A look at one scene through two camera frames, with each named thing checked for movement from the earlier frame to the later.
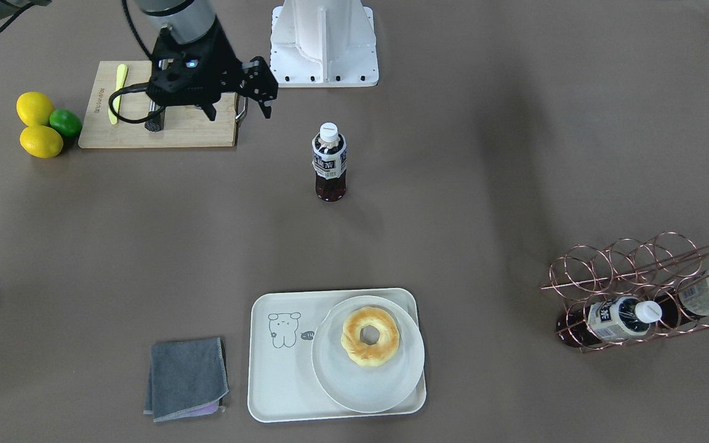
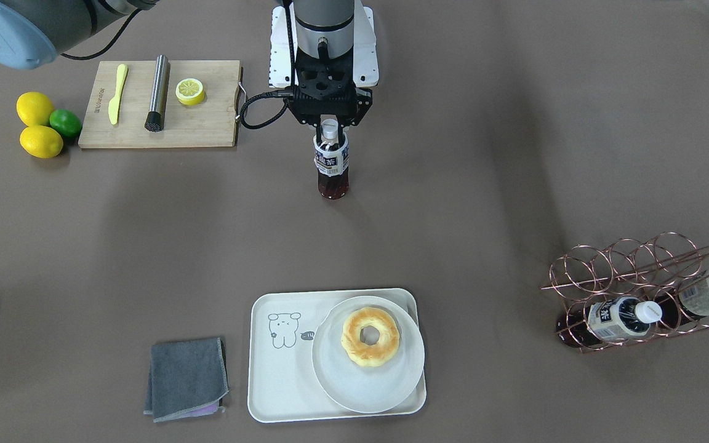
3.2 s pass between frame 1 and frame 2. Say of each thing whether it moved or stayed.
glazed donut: stayed
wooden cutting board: stayed
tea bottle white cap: stayed
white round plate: stayed
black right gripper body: moved
